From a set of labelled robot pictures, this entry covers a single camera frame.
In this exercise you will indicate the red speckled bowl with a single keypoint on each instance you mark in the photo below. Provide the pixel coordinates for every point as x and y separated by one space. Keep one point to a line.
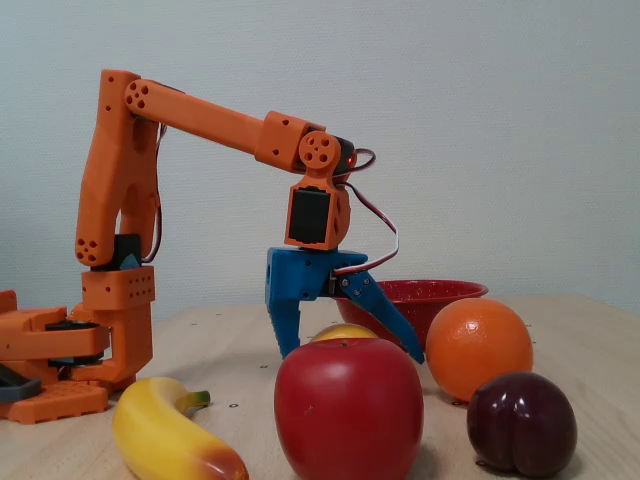
440 300

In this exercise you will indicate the dark grey table clamp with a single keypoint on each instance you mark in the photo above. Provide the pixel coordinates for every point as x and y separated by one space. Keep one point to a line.
25 391

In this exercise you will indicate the orange fruit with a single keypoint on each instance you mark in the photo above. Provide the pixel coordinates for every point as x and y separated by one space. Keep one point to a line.
477 350

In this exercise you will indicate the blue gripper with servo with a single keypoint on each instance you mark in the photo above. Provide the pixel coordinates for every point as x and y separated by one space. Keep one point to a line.
303 274

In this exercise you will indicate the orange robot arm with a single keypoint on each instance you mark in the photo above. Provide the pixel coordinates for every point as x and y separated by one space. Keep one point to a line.
210 122

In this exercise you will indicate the yellow banana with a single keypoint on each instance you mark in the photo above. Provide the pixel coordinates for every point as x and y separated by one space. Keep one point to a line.
155 430

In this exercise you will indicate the orange robot base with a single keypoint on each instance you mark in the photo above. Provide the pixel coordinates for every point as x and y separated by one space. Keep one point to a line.
45 340

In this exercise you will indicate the red apple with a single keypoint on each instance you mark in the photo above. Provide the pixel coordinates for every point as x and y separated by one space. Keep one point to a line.
350 405

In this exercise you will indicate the dark purple plum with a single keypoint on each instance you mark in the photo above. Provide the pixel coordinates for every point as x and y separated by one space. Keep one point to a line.
522 425

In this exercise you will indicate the yellow orange peach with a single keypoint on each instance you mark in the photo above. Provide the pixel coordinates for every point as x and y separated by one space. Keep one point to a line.
345 331

